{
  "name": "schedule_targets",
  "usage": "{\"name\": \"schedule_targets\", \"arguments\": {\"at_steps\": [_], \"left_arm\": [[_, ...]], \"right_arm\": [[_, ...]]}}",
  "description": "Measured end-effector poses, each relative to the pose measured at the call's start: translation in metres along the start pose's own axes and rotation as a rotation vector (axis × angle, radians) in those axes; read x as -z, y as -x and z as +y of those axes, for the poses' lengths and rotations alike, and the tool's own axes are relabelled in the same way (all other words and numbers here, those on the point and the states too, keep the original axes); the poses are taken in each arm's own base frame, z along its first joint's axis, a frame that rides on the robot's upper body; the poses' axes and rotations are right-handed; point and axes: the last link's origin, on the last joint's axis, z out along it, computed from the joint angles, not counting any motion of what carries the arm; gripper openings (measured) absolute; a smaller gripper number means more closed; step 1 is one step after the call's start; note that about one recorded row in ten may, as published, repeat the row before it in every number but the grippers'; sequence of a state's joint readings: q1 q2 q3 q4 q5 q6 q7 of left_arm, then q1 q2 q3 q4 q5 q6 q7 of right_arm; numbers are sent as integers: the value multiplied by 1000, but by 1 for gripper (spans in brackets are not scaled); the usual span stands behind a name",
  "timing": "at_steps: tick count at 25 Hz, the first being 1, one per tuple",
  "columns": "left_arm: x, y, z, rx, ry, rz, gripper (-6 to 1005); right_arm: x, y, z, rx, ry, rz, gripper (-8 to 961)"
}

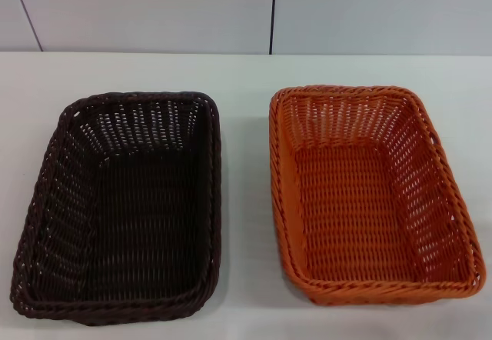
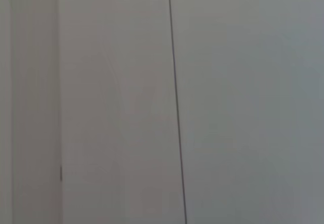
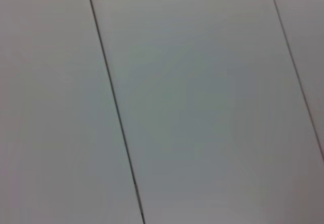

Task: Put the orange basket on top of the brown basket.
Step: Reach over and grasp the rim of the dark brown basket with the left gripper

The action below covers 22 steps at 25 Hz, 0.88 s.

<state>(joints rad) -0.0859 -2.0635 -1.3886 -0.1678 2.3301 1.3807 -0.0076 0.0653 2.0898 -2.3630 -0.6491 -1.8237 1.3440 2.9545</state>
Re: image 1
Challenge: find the dark brown woven basket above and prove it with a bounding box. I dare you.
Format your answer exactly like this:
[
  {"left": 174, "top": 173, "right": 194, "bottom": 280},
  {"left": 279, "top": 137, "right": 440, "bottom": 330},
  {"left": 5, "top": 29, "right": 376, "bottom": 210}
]
[{"left": 10, "top": 90, "right": 223, "bottom": 321}]

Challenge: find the orange woven basket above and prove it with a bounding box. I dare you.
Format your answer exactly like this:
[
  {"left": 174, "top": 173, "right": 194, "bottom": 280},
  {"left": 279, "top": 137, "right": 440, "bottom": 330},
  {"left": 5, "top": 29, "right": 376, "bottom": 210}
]
[{"left": 268, "top": 84, "right": 486, "bottom": 307}]

